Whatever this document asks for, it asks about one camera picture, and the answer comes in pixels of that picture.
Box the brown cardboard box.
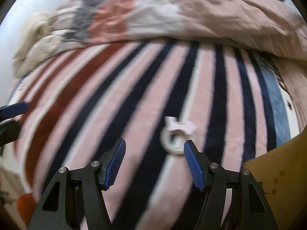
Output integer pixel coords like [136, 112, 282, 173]
[243, 129, 306, 229]

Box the beige quilted comforter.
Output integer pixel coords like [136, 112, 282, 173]
[12, 12, 72, 78]

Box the striped fleece blanket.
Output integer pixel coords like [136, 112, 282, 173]
[10, 39, 300, 229]

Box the pink grey striped duvet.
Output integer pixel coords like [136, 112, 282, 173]
[50, 0, 306, 127]

